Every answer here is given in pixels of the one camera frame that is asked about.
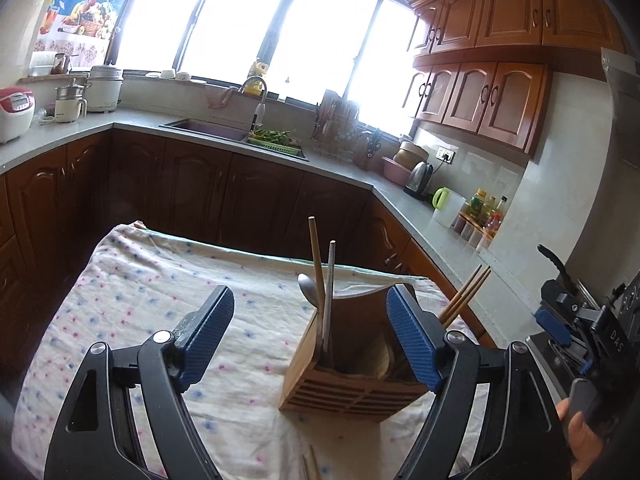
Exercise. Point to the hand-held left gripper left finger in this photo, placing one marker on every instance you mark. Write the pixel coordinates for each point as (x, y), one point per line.
(207, 340)

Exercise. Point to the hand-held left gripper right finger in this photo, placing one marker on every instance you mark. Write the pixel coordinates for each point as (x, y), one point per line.
(415, 340)

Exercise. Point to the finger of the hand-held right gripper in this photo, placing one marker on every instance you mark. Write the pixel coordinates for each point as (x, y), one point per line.
(550, 327)
(562, 297)

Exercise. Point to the wooden utensil holder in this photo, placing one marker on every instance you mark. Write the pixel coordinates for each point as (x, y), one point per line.
(340, 390)

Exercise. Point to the metal spoon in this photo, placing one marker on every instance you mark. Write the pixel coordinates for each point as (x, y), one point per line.
(307, 287)

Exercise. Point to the person's right hand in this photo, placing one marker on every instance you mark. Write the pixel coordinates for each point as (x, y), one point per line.
(585, 445)

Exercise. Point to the row of seasoning bottles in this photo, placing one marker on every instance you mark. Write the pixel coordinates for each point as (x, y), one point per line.
(482, 220)

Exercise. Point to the floral tablecloth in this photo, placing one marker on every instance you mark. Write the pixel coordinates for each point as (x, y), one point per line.
(100, 300)

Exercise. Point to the brown lower kitchen cabinets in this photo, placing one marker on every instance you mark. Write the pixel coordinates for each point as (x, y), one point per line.
(200, 185)

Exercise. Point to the brown kitchen cabinets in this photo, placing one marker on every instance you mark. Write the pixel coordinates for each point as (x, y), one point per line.
(500, 60)
(200, 185)

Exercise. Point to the steel electric kettle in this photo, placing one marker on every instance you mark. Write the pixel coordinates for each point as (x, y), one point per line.
(419, 180)

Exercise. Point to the pink basin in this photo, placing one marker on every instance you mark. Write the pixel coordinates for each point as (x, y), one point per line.
(397, 169)

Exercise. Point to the beige pot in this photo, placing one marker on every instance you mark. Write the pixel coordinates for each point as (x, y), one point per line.
(412, 152)

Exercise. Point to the dark knife holder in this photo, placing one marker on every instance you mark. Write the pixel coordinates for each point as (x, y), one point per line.
(370, 150)

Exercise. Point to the range hood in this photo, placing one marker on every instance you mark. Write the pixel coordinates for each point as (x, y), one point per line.
(622, 110)

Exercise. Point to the kitchen sink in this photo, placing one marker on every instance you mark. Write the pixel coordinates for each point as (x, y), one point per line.
(205, 130)

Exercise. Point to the green basket of vegetables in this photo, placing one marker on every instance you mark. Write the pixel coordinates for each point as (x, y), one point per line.
(275, 140)

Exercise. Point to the dish rack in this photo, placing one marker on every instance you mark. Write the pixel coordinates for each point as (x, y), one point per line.
(335, 120)

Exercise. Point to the sink faucet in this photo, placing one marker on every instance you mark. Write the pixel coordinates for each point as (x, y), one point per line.
(259, 110)

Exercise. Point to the pink rag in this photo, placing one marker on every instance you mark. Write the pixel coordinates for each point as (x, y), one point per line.
(219, 97)

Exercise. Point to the brown upper kitchen cabinets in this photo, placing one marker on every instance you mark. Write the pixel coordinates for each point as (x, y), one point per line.
(500, 60)

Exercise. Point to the grey kitchen countertop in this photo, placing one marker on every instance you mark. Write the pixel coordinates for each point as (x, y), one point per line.
(50, 132)

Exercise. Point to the large silver rice cooker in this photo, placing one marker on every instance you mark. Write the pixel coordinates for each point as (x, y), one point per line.
(105, 90)

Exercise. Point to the small white electric pot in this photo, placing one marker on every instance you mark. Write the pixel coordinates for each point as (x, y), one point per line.
(70, 105)

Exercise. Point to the yellow bottle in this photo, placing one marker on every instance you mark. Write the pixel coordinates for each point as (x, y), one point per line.
(261, 67)

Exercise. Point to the red and white rice cooker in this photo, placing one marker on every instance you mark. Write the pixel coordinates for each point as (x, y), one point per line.
(15, 115)

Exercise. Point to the white box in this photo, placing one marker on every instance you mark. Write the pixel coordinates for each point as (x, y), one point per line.
(42, 70)

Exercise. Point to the kitchen window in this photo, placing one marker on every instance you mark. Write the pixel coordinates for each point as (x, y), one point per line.
(240, 20)

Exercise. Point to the white wall socket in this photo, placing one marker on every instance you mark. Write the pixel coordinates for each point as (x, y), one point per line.
(445, 155)

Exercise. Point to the fruit and palm wall poster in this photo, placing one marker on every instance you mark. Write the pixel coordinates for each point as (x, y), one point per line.
(90, 0)

